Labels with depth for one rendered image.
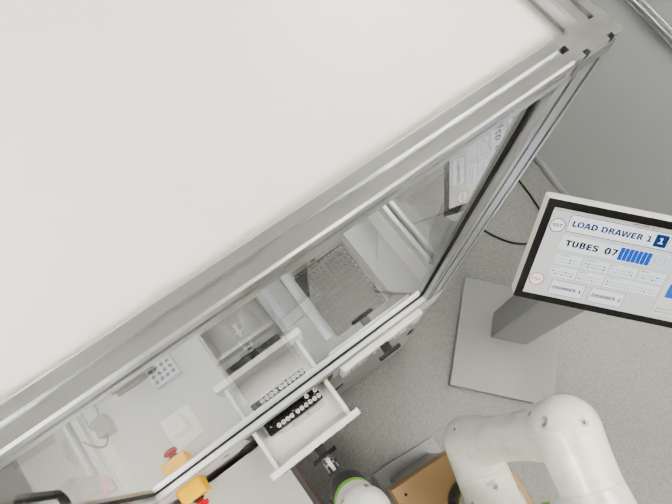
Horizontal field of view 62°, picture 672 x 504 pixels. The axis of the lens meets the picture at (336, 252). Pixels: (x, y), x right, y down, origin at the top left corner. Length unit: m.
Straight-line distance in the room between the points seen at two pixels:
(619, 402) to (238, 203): 2.40
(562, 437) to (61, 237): 0.83
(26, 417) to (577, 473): 0.84
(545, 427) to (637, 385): 1.82
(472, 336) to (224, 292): 2.13
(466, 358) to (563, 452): 1.54
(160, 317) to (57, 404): 0.11
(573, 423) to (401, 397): 1.53
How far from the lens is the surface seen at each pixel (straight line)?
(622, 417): 2.82
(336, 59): 0.69
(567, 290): 1.70
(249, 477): 1.76
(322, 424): 1.67
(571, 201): 1.58
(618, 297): 1.75
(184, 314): 0.54
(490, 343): 2.61
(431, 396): 2.56
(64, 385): 0.57
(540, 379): 2.66
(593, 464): 1.08
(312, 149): 0.62
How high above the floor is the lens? 2.50
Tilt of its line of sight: 70 degrees down
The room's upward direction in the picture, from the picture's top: 3 degrees clockwise
